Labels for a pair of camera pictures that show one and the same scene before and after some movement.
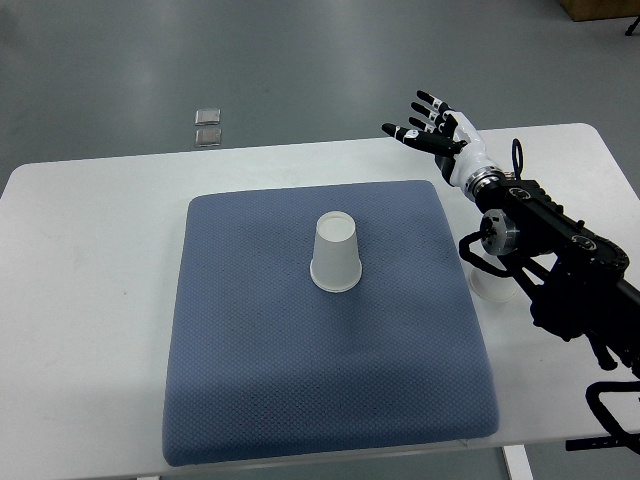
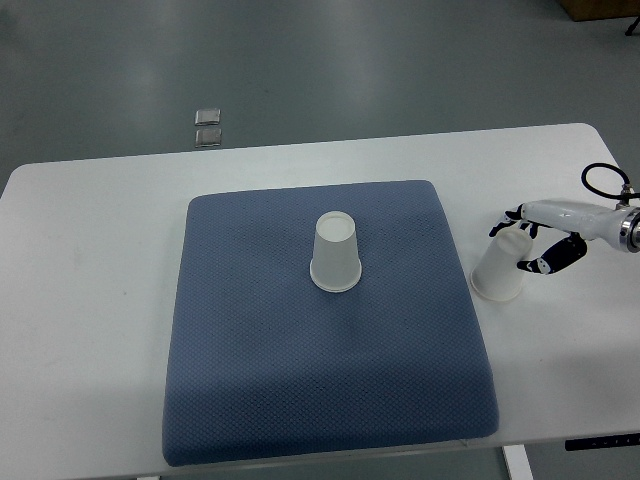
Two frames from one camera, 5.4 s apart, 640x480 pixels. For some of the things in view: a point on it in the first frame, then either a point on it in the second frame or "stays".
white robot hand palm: (470, 160) → (620, 225)
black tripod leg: (632, 26) stays
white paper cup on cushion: (336, 264) stays
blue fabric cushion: (268, 368) stays
